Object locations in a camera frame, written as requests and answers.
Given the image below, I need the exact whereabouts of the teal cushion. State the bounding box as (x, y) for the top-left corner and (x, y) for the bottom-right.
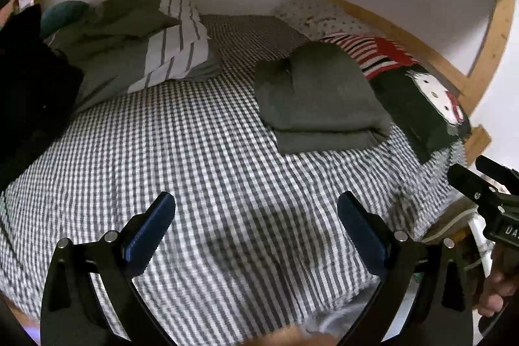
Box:
(41, 1), (90, 39)

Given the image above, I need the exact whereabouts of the wooden bed frame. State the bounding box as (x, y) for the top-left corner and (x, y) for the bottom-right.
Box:
(30, 0), (518, 164)

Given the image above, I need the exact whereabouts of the white dotted pillow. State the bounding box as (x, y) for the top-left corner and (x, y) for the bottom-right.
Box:
(273, 0), (384, 40)

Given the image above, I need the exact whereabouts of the grey-green sweatshirt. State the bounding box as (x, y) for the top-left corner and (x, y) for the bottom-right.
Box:
(254, 42), (392, 155)

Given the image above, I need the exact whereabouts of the person's left hand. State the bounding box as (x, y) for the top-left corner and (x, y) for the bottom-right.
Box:
(0, 0), (19, 27)

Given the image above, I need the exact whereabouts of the black garment pile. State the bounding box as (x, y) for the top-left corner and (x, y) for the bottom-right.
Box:
(1, 4), (84, 190)

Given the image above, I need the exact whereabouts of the black white checkered bedsheet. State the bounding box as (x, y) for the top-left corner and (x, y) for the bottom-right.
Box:
(1, 16), (465, 345)

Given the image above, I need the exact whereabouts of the grey white striped pillow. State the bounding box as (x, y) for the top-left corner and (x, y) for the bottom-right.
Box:
(47, 0), (223, 112)

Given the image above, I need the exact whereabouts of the person's right hand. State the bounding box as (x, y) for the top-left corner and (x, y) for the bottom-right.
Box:
(478, 243), (518, 317)

